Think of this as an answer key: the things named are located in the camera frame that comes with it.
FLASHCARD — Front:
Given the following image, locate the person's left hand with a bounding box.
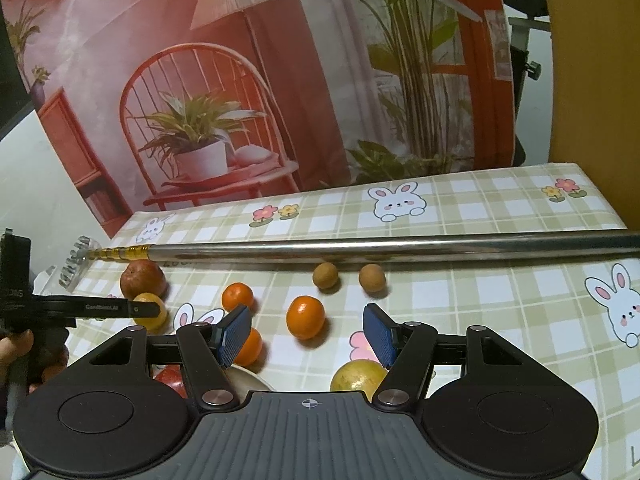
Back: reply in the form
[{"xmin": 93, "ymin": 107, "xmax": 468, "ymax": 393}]
[{"xmin": 0, "ymin": 331, "xmax": 68, "ymax": 397}]

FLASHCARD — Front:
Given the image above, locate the black exercise bike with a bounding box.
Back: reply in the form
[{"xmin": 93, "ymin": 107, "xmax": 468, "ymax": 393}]
[{"xmin": 500, "ymin": 0, "xmax": 551, "ymax": 167}]

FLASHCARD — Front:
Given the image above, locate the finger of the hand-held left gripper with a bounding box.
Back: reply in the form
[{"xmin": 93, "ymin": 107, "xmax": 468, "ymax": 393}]
[{"xmin": 27, "ymin": 296, "xmax": 167, "ymax": 320}]

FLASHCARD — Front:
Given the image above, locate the telescopic metal pole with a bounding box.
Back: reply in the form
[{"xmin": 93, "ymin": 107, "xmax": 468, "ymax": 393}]
[{"xmin": 57, "ymin": 231, "xmax": 640, "ymax": 291}]

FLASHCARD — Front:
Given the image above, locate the orange mandarin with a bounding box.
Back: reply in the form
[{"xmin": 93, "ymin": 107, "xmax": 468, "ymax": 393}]
[
  {"xmin": 221, "ymin": 282, "xmax": 255, "ymax": 312},
  {"xmin": 234, "ymin": 327, "xmax": 263, "ymax": 367},
  {"xmin": 286, "ymin": 296, "xmax": 326, "ymax": 339}
]

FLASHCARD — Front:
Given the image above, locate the yellow lemon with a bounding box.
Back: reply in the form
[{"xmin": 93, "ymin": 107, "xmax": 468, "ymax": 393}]
[
  {"xmin": 330, "ymin": 360, "xmax": 390, "ymax": 393},
  {"xmin": 131, "ymin": 292, "xmax": 168, "ymax": 333}
]

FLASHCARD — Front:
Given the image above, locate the wooden board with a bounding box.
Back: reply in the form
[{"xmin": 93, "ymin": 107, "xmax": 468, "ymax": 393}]
[{"xmin": 539, "ymin": 0, "xmax": 640, "ymax": 221}]

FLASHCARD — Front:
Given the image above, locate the bunny print checked tablecloth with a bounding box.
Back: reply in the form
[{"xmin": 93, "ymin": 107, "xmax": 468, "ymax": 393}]
[{"xmin": 30, "ymin": 162, "xmax": 640, "ymax": 480}]

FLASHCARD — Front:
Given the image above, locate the brown longan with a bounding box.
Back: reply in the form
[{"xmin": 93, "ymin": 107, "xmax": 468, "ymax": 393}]
[
  {"xmin": 358, "ymin": 264, "xmax": 387, "ymax": 293},
  {"xmin": 312, "ymin": 262, "xmax": 340, "ymax": 290}
]

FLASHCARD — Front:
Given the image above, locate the printed room backdrop cloth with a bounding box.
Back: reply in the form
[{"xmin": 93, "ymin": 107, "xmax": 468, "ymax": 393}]
[{"xmin": 0, "ymin": 0, "xmax": 518, "ymax": 241}]

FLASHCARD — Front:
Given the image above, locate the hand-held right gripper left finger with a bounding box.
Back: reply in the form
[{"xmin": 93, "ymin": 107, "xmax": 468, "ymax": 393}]
[{"xmin": 75, "ymin": 304, "xmax": 252, "ymax": 411}]

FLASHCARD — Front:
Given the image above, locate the large red apple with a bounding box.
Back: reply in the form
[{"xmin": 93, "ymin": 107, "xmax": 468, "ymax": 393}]
[{"xmin": 152, "ymin": 365, "xmax": 187, "ymax": 398}]

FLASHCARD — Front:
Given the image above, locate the small red apple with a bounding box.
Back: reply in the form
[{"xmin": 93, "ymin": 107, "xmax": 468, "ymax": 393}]
[{"xmin": 120, "ymin": 260, "xmax": 167, "ymax": 301}]

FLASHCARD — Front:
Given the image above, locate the beige round bowl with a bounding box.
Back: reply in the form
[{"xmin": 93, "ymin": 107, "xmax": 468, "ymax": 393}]
[{"xmin": 227, "ymin": 364, "xmax": 277, "ymax": 406}]

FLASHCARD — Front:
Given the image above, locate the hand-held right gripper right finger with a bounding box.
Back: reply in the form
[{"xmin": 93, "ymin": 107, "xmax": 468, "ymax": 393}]
[{"xmin": 362, "ymin": 303, "xmax": 546, "ymax": 413}]

